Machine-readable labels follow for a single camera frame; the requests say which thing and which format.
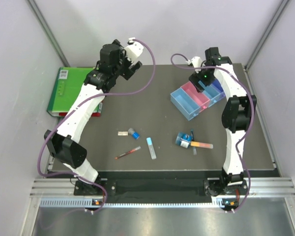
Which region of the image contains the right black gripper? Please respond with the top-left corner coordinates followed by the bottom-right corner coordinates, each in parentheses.
top-left (188, 63), bottom-right (215, 93)

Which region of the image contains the medium blue drawer bin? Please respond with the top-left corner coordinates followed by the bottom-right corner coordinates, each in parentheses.
top-left (203, 88), bottom-right (224, 108)

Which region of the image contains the pink drawer bin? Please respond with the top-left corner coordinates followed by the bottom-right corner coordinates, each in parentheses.
top-left (181, 82), bottom-right (210, 112)

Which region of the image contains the light blue drawer bin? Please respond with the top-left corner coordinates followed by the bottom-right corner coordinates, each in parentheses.
top-left (170, 88), bottom-right (200, 120)

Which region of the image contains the green plastic folder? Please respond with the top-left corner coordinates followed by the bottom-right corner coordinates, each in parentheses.
top-left (47, 67), bottom-right (97, 117)

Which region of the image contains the orange highlighter marker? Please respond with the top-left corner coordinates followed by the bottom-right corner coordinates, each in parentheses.
top-left (190, 141), bottom-right (213, 149)

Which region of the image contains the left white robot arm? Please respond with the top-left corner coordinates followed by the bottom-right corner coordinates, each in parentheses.
top-left (44, 38), bottom-right (144, 195)

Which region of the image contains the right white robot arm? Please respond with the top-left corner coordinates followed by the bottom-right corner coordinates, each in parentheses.
top-left (189, 47), bottom-right (257, 196)

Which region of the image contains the small staples box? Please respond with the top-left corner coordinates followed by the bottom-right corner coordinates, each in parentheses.
top-left (118, 131), bottom-right (128, 136)

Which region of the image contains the blue ink bottle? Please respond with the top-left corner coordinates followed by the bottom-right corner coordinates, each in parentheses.
top-left (175, 132), bottom-right (192, 148)

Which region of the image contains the light blue clear highlighter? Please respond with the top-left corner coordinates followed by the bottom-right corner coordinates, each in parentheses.
top-left (146, 137), bottom-right (156, 160)

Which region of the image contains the blue pen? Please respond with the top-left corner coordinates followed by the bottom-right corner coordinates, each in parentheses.
top-left (190, 129), bottom-right (197, 155)

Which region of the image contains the red pen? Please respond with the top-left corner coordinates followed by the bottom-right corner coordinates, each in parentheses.
top-left (115, 146), bottom-right (141, 159)

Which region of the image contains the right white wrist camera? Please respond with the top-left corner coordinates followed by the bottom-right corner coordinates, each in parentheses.
top-left (187, 56), bottom-right (203, 68)

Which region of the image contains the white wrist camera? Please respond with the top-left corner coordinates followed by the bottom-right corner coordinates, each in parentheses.
top-left (187, 56), bottom-right (203, 68)
top-left (124, 37), bottom-right (144, 63)

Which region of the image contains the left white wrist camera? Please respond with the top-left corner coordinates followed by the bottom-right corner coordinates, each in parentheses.
top-left (124, 37), bottom-right (144, 63)

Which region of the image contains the right aluminium frame post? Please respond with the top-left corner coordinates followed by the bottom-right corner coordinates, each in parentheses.
top-left (244, 0), bottom-right (291, 72)

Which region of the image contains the aluminium frame post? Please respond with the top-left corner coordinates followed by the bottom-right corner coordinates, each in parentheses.
top-left (25, 0), bottom-right (71, 67)
top-left (244, 0), bottom-right (291, 72)

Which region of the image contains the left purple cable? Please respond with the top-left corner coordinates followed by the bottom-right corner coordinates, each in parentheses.
top-left (36, 38), bottom-right (156, 213)

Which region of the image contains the purple cable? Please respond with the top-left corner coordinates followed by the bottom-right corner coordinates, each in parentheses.
top-left (171, 53), bottom-right (257, 213)
top-left (36, 38), bottom-right (156, 213)

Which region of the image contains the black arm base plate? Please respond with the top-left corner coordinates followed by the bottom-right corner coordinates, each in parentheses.
top-left (73, 177), bottom-right (250, 196)

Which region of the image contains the left aluminium frame post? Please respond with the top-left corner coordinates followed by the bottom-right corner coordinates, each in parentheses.
top-left (25, 0), bottom-right (71, 67)

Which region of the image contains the aluminium front rail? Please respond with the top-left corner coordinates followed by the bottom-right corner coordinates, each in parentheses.
top-left (30, 177), bottom-right (295, 198)

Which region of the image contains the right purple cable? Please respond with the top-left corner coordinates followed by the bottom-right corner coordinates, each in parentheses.
top-left (171, 53), bottom-right (257, 213)

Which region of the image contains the grey slotted cable duct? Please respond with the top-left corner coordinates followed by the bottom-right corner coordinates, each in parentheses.
top-left (40, 198), bottom-right (224, 207)

